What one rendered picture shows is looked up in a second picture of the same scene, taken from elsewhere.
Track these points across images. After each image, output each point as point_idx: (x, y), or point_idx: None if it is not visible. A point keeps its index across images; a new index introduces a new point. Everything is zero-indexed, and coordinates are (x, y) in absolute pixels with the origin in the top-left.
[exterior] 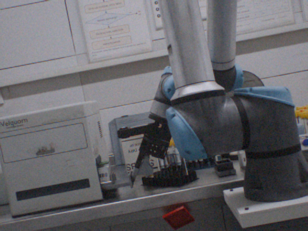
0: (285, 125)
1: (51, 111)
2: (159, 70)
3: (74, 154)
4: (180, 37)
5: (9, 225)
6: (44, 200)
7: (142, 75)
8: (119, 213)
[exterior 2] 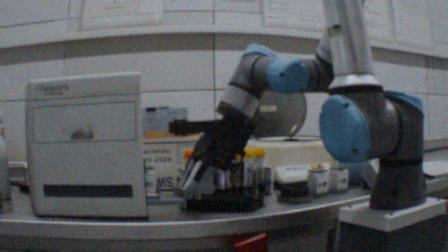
0: (421, 135)
1: (98, 79)
2: (163, 51)
3: (117, 146)
4: (351, 20)
5: (41, 225)
6: (75, 203)
7: (139, 55)
8: (175, 237)
